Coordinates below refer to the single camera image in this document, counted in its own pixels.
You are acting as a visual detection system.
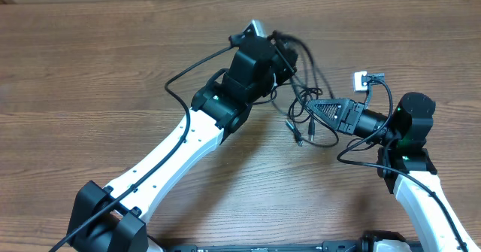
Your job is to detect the black USB cables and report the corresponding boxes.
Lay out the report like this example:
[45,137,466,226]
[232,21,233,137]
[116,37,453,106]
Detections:
[267,30,340,149]

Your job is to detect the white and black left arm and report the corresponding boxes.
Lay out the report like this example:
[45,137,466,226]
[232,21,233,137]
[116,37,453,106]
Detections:
[52,34,298,252]

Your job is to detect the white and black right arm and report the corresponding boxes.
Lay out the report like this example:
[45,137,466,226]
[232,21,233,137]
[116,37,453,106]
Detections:
[307,92,479,251]

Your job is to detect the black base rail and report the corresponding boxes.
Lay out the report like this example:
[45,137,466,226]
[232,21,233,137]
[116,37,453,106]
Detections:
[165,240,374,252]

